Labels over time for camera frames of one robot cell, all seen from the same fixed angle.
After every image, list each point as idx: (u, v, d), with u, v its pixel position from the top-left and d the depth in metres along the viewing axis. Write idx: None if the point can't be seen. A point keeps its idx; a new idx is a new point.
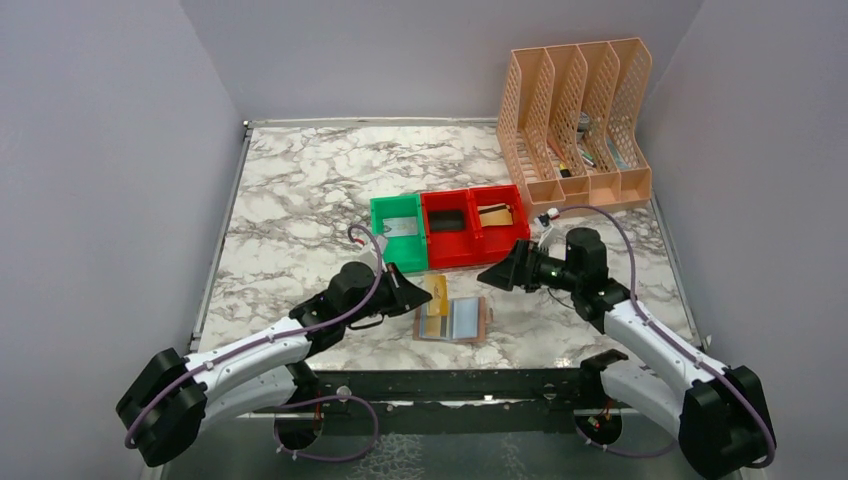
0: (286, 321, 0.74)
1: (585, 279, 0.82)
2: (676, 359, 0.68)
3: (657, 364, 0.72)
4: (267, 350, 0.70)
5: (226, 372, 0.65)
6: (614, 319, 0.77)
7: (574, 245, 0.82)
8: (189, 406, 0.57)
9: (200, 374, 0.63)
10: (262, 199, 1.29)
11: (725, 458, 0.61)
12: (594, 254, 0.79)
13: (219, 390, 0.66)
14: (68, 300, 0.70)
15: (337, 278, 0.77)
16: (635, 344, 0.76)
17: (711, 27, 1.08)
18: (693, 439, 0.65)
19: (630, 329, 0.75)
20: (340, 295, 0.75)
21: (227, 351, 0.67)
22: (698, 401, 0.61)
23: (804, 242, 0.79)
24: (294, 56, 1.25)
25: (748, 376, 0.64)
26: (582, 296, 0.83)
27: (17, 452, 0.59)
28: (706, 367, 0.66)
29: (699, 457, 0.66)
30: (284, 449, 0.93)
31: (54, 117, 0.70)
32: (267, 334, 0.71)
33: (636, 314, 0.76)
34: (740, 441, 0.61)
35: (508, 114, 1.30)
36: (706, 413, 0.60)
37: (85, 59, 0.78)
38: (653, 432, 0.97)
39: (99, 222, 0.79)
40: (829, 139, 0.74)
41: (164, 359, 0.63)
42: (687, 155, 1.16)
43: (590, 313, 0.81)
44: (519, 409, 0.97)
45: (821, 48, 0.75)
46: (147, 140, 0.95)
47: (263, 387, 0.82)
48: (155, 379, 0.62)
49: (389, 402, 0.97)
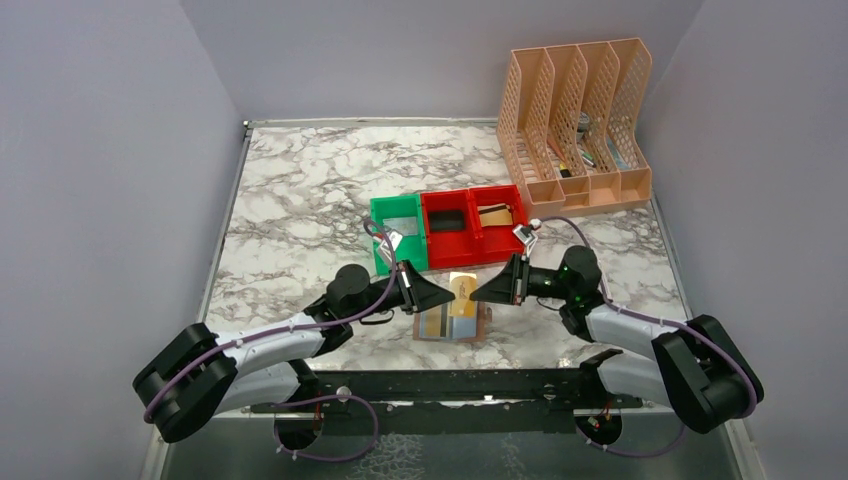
0: (302, 315, 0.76)
1: (575, 295, 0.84)
2: (643, 325, 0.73)
3: (637, 344, 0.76)
4: (287, 340, 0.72)
5: (252, 352, 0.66)
6: (596, 319, 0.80)
7: (572, 269, 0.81)
8: (220, 378, 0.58)
9: (229, 351, 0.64)
10: (262, 199, 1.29)
11: (713, 405, 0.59)
12: (590, 280, 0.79)
13: (243, 370, 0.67)
14: (68, 302, 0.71)
15: (333, 284, 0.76)
16: (619, 337, 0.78)
17: (711, 27, 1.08)
18: (680, 399, 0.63)
19: (608, 321, 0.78)
20: (337, 302, 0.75)
21: (253, 332, 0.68)
22: (664, 347, 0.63)
23: (803, 243, 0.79)
24: (293, 56, 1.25)
25: (709, 321, 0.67)
26: (569, 310, 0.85)
27: (17, 452, 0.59)
28: (669, 323, 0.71)
29: (695, 422, 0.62)
30: (284, 449, 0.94)
31: (53, 117, 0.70)
32: (287, 324, 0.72)
33: (610, 307, 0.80)
34: (723, 387, 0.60)
35: (508, 113, 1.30)
36: (674, 356, 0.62)
37: (86, 60, 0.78)
38: (653, 432, 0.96)
39: (98, 222, 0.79)
40: (828, 139, 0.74)
41: (193, 333, 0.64)
42: (687, 155, 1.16)
43: (577, 328, 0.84)
44: (518, 409, 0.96)
45: (821, 49, 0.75)
46: (148, 140, 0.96)
47: (269, 380, 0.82)
48: (184, 352, 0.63)
49: (389, 402, 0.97)
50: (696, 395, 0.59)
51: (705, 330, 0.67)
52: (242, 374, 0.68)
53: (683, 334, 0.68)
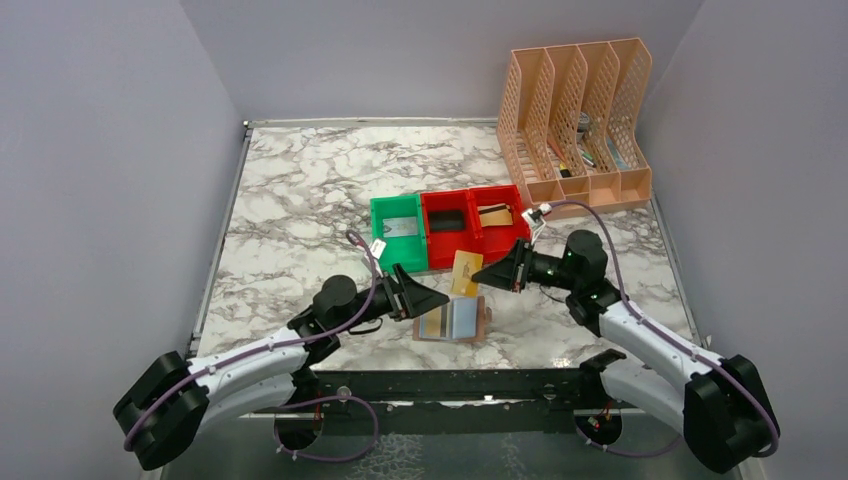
0: (284, 331, 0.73)
1: (582, 284, 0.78)
2: (673, 355, 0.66)
3: (654, 363, 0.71)
4: (266, 358, 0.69)
5: (227, 377, 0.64)
6: (610, 321, 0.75)
7: (576, 254, 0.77)
8: (191, 409, 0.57)
9: (202, 379, 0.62)
10: (262, 199, 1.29)
11: (731, 448, 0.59)
12: (596, 264, 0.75)
13: (220, 394, 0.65)
14: (68, 301, 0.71)
15: (320, 295, 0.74)
16: (633, 345, 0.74)
17: (711, 27, 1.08)
18: (700, 435, 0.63)
19: (625, 328, 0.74)
20: (323, 313, 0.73)
21: (227, 356, 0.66)
22: (697, 394, 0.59)
23: (803, 243, 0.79)
24: (293, 57, 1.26)
25: (744, 364, 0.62)
26: (576, 299, 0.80)
27: (17, 452, 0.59)
28: (702, 358, 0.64)
29: (706, 453, 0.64)
30: (284, 449, 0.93)
31: (54, 116, 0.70)
32: (267, 342, 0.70)
33: (629, 313, 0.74)
34: (745, 431, 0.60)
35: (508, 113, 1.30)
36: (707, 406, 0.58)
37: (86, 59, 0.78)
38: (654, 432, 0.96)
39: (99, 221, 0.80)
40: (828, 138, 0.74)
41: (167, 361, 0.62)
42: (687, 155, 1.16)
43: (585, 318, 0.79)
44: (518, 410, 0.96)
45: (821, 48, 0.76)
46: (148, 140, 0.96)
47: (261, 390, 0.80)
48: (158, 381, 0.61)
49: (389, 402, 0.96)
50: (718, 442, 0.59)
51: (739, 374, 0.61)
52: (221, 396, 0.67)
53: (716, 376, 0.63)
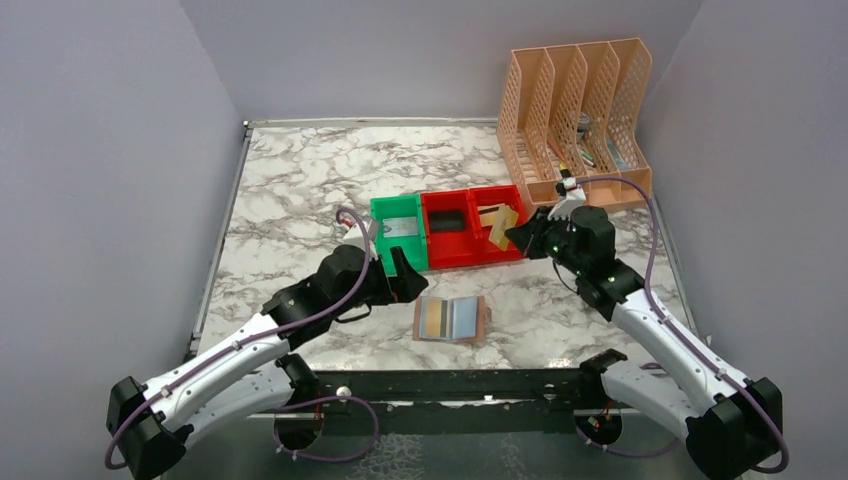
0: (259, 320, 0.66)
1: (592, 262, 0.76)
2: (696, 368, 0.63)
3: (671, 369, 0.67)
4: (235, 360, 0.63)
5: (185, 395, 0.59)
6: (626, 313, 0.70)
7: (581, 226, 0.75)
8: (149, 439, 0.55)
9: (158, 403, 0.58)
10: (262, 199, 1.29)
11: (736, 468, 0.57)
12: (603, 236, 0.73)
13: (189, 410, 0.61)
14: (69, 300, 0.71)
15: (328, 260, 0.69)
16: (648, 344, 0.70)
17: (711, 27, 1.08)
18: (703, 449, 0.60)
19: (644, 326, 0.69)
20: (331, 279, 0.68)
21: (185, 371, 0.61)
22: (719, 418, 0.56)
23: (804, 242, 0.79)
24: (293, 57, 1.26)
25: (768, 389, 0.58)
26: (588, 280, 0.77)
27: (17, 452, 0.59)
28: (729, 378, 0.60)
29: (705, 468, 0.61)
30: (284, 449, 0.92)
31: (54, 116, 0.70)
32: (232, 342, 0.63)
33: (651, 310, 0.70)
34: (756, 454, 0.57)
35: (508, 113, 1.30)
36: (729, 431, 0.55)
37: (85, 58, 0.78)
38: (654, 433, 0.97)
39: (99, 222, 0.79)
40: (829, 138, 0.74)
41: (124, 386, 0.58)
42: (687, 155, 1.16)
43: (598, 299, 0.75)
44: (518, 409, 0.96)
45: (821, 48, 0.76)
46: (148, 139, 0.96)
47: (259, 392, 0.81)
48: (120, 409, 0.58)
49: (389, 402, 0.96)
50: (729, 461, 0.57)
51: (763, 400, 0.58)
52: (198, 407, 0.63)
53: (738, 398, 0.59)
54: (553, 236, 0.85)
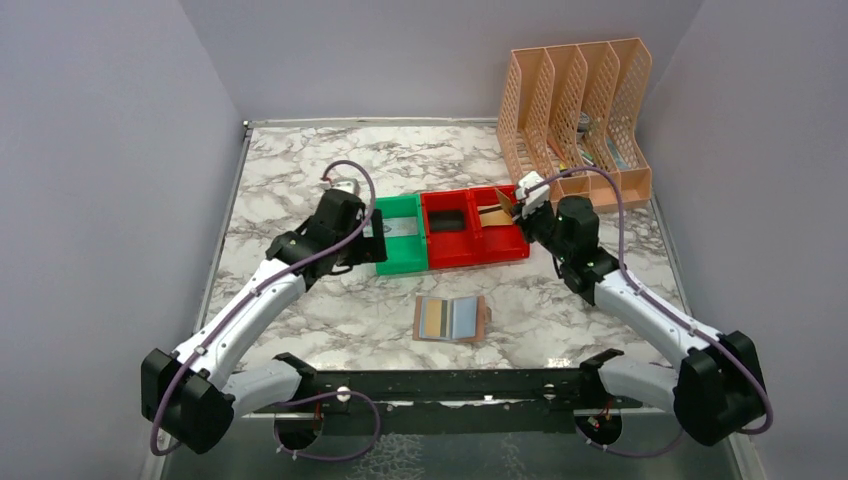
0: (266, 266, 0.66)
1: (575, 250, 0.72)
2: (671, 328, 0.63)
3: (650, 335, 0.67)
4: (257, 305, 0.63)
5: (222, 348, 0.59)
6: (606, 292, 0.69)
7: (566, 217, 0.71)
8: (201, 394, 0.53)
9: (196, 363, 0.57)
10: (262, 199, 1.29)
11: (724, 426, 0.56)
12: (587, 226, 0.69)
13: (225, 368, 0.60)
14: (69, 301, 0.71)
15: (324, 196, 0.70)
16: (627, 316, 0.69)
17: (711, 27, 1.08)
18: (687, 408, 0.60)
19: (623, 299, 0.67)
20: (335, 212, 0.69)
21: (213, 328, 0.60)
22: (694, 369, 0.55)
23: (803, 242, 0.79)
24: (293, 57, 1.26)
25: (743, 340, 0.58)
26: (570, 267, 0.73)
27: (17, 453, 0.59)
28: (701, 333, 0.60)
29: (693, 429, 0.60)
30: (285, 449, 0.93)
31: (54, 116, 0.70)
32: (249, 288, 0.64)
33: (626, 282, 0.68)
34: (739, 408, 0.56)
35: (508, 113, 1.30)
36: (702, 380, 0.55)
37: (86, 60, 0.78)
38: (653, 431, 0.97)
39: (99, 222, 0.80)
40: (828, 138, 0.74)
41: (154, 360, 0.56)
42: (687, 155, 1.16)
43: (581, 287, 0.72)
44: (519, 409, 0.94)
45: (821, 47, 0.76)
46: (148, 140, 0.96)
47: (271, 377, 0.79)
48: (155, 382, 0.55)
49: (389, 402, 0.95)
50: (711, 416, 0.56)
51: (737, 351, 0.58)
52: (232, 366, 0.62)
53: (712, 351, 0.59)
54: (537, 224, 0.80)
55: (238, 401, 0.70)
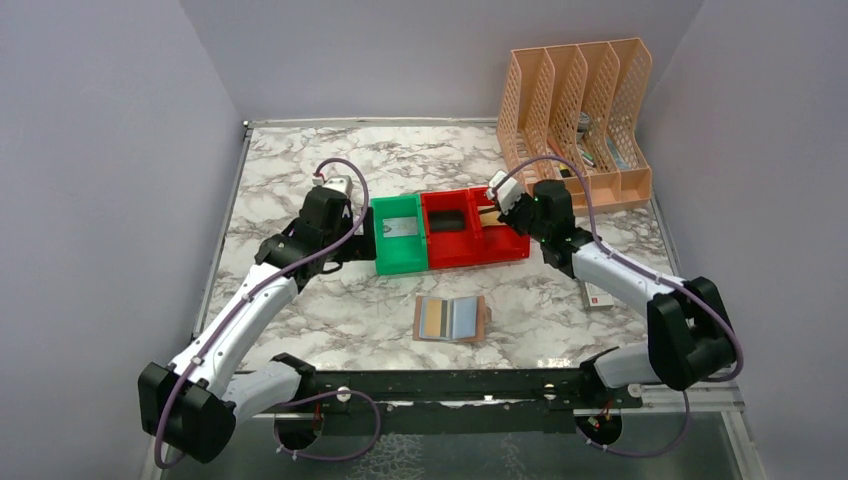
0: (256, 271, 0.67)
1: (554, 227, 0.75)
2: (638, 280, 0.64)
3: (626, 297, 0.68)
4: (253, 310, 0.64)
5: (219, 356, 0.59)
6: (583, 260, 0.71)
7: (540, 195, 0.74)
8: (203, 403, 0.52)
9: (194, 373, 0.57)
10: (262, 199, 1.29)
11: (692, 366, 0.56)
12: (560, 201, 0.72)
13: (224, 375, 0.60)
14: (69, 301, 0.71)
15: (309, 195, 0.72)
16: (603, 281, 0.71)
17: (711, 27, 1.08)
18: (659, 358, 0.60)
19: (595, 264, 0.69)
20: (321, 211, 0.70)
21: (209, 337, 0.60)
22: (659, 310, 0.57)
23: (804, 242, 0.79)
24: (293, 57, 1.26)
25: (706, 284, 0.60)
26: (550, 245, 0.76)
27: (17, 453, 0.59)
28: (666, 280, 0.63)
29: (667, 378, 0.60)
30: (285, 449, 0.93)
31: (54, 116, 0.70)
32: (243, 294, 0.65)
33: (599, 249, 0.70)
34: (707, 349, 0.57)
35: (508, 113, 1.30)
36: (668, 319, 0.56)
37: (86, 60, 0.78)
38: (653, 432, 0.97)
39: (100, 221, 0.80)
40: (829, 138, 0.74)
41: (150, 373, 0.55)
42: (687, 155, 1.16)
43: (561, 262, 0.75)
44: (519, 410, 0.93)
45: (821, 47, 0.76)
46: (148, 140, 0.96)
47: (270, 379, 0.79)
48: (154, 395, 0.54)
49: (389, 402, 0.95)
50: (680, 356, 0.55)
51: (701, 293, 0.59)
52: (231, 372, 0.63)
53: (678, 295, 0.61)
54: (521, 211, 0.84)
55: (239, 407, 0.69)
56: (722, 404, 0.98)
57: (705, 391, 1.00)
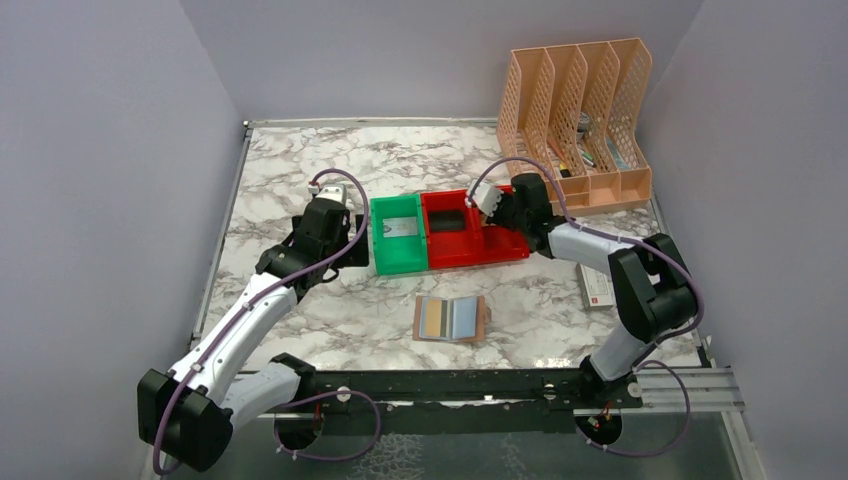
0: (257, 281, 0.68)
1: (532, 214, 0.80)
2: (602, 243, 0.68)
3: (597, 264, 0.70)
4: (252, 317, 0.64)
5: (218, 363, 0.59)
6: (558, 237, 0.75)
7: (517, 185, 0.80)
8: (200, 410, 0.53)
9: (193, 380, 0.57)
10: (262, 199, 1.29)
11: (656, 313, 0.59)
12: (535, 189, 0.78)
13: (224, 382, 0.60)
14: (68, 301, 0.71)
15: (310, 206, 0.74)
16: (575, 254, 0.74)
17: (711, 26, 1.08)
18: (625, 311, 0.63)
19: (567, 237, 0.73)
20: (321, 220, 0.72)
21: (209, 344, 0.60)
22: (620, 262, 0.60)
23: (805, 242, 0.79)
24: (292, 57, 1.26)
25: (663, 238, 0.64)
26: (529, 230, 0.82)
27: (14, 455, 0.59)
28: (627, 238, 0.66)
29: (635, 330, 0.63)
30: (284, 449, 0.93)
31: (53, 116, 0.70)
32: (242, 303, 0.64)
33: (572, 226, 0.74)
34: (668, 297, 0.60)
35: (508, 113, 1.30)
36: (628, 270, 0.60)
37: (85, 60, 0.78)
38: (653, 431, 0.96)
39: (100, 222, 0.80)
40: (829, 138, 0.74)
41: (150, 380, 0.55)
42: (687, 155, 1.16)
43: (539, 245, 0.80)
44: (519, 409, 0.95)
45: (822, 47, 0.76)
46: (148, 139, 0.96)
47: (270, 382, 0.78)
48: (152, 401, 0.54)
49: (389, 402, 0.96)
50: (641, 304, 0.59)
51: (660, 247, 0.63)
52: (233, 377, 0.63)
53: (639, 250, 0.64)
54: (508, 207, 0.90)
55: (238, 412, 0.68)
56: (723, 404, 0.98)
57: (705, 391, 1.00)
